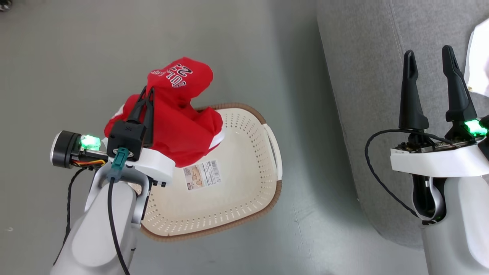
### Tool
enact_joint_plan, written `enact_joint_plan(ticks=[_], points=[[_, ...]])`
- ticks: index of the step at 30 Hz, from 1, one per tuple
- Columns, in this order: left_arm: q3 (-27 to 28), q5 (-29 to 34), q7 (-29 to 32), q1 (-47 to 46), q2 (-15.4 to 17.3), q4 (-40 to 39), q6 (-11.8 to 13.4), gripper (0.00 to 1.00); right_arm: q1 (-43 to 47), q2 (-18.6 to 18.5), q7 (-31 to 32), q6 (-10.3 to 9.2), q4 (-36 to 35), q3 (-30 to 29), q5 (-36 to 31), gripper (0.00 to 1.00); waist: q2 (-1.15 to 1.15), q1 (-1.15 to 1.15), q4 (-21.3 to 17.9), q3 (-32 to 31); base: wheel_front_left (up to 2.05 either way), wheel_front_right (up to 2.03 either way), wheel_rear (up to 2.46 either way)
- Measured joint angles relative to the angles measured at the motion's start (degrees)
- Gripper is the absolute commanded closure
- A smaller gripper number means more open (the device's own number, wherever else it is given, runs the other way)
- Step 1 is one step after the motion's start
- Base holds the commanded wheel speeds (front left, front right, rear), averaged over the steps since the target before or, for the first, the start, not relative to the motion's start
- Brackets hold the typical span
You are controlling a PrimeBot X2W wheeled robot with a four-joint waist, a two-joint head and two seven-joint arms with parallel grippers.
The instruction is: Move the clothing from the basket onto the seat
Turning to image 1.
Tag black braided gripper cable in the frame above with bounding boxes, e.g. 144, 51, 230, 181
365, 129, 461, 219
53, 168, 88, 268

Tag grey fabric sofa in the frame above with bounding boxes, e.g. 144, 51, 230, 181
316, 0, 489, 249

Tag black cable with teal plug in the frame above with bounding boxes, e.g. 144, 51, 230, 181
106, 148, 131, 275

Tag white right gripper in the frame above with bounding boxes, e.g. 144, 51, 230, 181
390, 45, 489, 178

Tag paper label with barcode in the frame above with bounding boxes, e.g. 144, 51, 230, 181
183, 159, 222, 191

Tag cream perforated basket brown rim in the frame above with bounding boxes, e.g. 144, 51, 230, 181
128, 102, 283, 243

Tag red jersey garment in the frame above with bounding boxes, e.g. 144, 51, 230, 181
104, 57, 226, 168

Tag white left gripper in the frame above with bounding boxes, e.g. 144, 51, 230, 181
50, 87, 176, 188

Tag white garment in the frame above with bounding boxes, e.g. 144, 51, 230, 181
464, 18, 489, 97

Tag black braided right gripper cable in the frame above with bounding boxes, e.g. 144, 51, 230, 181
365, 129, 461, 219

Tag black braided left gripper cable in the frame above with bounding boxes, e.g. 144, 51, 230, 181
53, 168, 88, 268

